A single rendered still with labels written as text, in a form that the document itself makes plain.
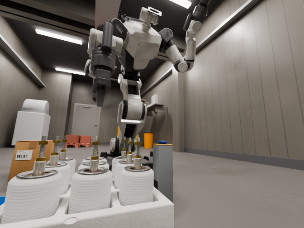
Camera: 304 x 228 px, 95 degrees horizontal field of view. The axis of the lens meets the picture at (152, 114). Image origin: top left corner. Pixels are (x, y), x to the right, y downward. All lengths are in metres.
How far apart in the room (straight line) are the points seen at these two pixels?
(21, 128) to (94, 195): 5.44
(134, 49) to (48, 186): 0.84
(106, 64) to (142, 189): 0.42
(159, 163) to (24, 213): 0.43
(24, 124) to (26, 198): 5.39
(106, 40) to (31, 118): 5.27
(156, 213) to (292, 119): 2.38
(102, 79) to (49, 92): 7.53
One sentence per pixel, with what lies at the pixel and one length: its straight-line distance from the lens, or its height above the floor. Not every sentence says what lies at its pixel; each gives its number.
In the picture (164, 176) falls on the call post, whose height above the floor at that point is 0.18.
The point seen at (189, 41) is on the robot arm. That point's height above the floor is 1.02.
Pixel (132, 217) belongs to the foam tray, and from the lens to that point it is 0.39.
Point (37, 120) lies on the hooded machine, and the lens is 5.68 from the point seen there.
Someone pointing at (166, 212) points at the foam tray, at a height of 0.16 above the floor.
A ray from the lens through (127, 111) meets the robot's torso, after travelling 0.95.
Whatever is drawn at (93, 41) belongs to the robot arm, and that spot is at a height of 0.68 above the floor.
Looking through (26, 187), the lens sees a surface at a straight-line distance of 0.40.
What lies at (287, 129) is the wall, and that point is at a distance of 2.61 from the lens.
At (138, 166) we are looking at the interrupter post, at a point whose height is 0.26.
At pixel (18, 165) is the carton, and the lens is 1.60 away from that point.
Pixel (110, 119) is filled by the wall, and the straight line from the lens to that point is 8.55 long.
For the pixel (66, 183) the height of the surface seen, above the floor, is 0.20.
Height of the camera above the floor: 0.34
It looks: 10 degrees up
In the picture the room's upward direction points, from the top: 1 degrees clockwise
